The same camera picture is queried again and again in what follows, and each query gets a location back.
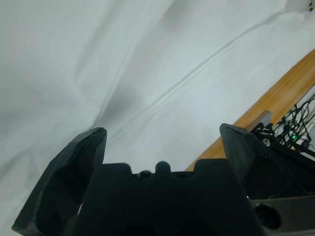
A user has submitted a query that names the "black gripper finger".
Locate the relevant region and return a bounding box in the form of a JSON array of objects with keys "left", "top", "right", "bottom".
[
  {"left": 218, "top": 122, "right": 309, "bottom": 200},
  {"left": 11, "top": 126, "right": 108, "bottom": 233}
]

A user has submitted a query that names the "white t-shirt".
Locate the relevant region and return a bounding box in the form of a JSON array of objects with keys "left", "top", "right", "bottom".
[{"left": 0, "top": 0, "right": 315, "bottom": 236}]

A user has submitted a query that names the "grey camera mount plate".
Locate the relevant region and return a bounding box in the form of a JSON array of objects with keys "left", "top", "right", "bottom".
[{"left": 247, "top": 110, "right": 273, "bottom": 132}]

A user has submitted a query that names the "black cable tangle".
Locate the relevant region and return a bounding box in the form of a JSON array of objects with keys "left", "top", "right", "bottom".
[{"left": 274, "top": 93, "right": 315, "bottom": 152}]

